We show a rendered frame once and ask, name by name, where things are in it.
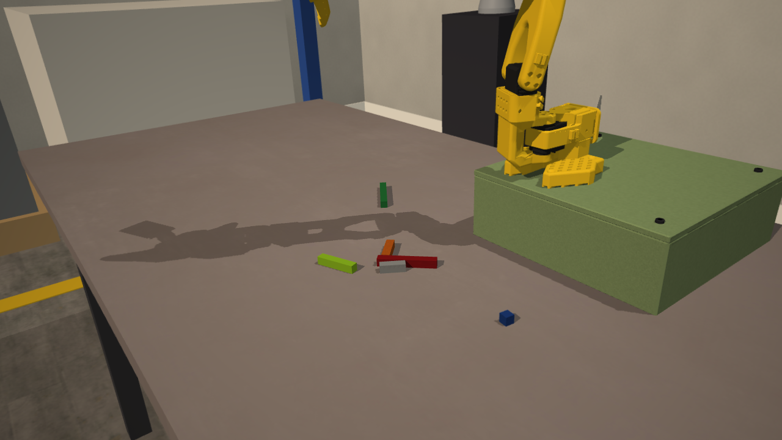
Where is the orange rod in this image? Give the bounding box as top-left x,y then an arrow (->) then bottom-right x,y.
381,240 -> 395,255

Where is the dark red rod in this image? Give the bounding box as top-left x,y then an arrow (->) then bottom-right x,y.
376,255 -> 437,269

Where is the blue cube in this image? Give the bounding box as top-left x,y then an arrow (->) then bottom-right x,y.
499,310 -> 514,326

